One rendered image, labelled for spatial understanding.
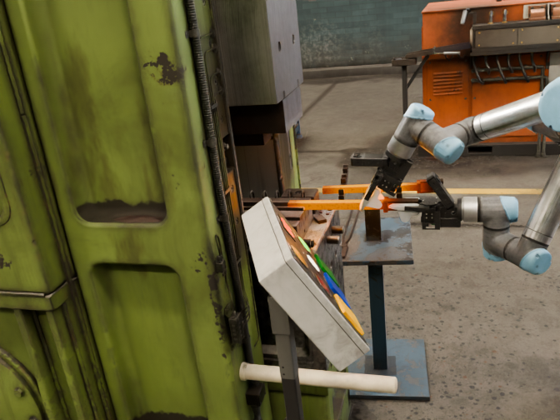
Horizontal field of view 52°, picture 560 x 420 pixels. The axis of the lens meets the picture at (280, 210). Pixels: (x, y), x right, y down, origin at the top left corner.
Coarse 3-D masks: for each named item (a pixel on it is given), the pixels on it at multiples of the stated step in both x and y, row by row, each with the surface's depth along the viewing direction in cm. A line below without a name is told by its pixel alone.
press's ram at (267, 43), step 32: (224, 0) 148; (256, 0) 146; (288, 0) 165; (224, 32) 152; (256, 32) 149; (288, 32) 165; (224, 64) 155; (256, 64) 153; (288, 64) 165; (256, 96) 156
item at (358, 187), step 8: (360, 184) 216; (368, 184) 215; (408, 184) 210; (416, 184) 209; (424, 184) 209; (328, 192) 216; (336, 192) 216; (344, 192) 215; (352, 192) 214; (424, 192) 210
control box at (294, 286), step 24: (264, 216) 130; (264, 240) 121; (288, 240) 119; (264, 264) 112; (288, 264) 108; (312, 264) 126; (264, 288) 110; (288, 288) 110; (312, 288) 111; (288, 312) 112; (312, 312) 113; (336, 312) 114; (312, 336) 115; (336, 336) 116; (360, 336) 118; (336, 360) 118
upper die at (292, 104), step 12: (288, 96) 165; (300, 96) 178; (240, 108) 164; (252, 108) 163; (264, 108) 162; (276, 108) 161; (288, 108) 166; (300, 108) 178; (240, 120) 166; (252, 120) 165; (264, 120) 164; (276, 120) 163; (288, 120) 166; (240, 132) 167; (252, 132) 166; (264, 132) 165; (276, 132) 164
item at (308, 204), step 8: (296, 200) 186; (304, 200) 185; (312, 200) 185; (320, 200) 184; (328, 200) 183; (336, 200) 182; (344, 200) 181; (352, 200) 180; (360, 200) 180; (384, 200) 176; (392, 200) 175; (400, 200) 175; (408, 200) 174; (416, 200) 173; (304, 208) 184; (312, 208) 183; (320, 208) 182; (328, 208) 181; (336, 208) 181; (344, 208) 180; (352, 208) 179; (368, 208) 178; (376, 208) 177; (384, 208) 175
